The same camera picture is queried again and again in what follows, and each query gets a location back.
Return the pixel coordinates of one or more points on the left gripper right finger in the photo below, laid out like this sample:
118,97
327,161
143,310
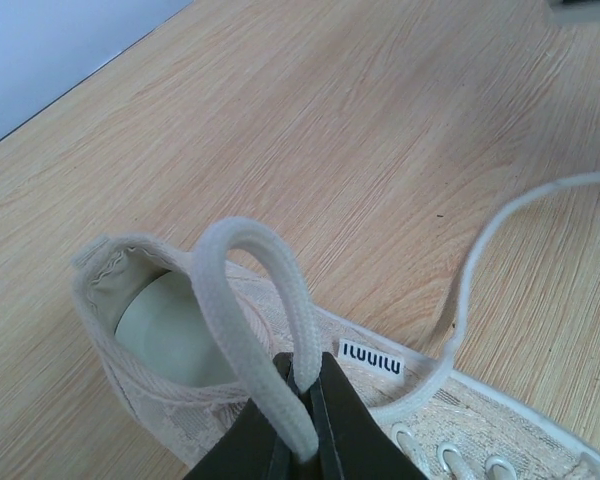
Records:
351,443

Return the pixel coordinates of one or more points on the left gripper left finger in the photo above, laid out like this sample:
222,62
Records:
250,449

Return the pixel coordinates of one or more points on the white lace sneaker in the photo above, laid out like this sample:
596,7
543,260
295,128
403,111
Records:
222,356

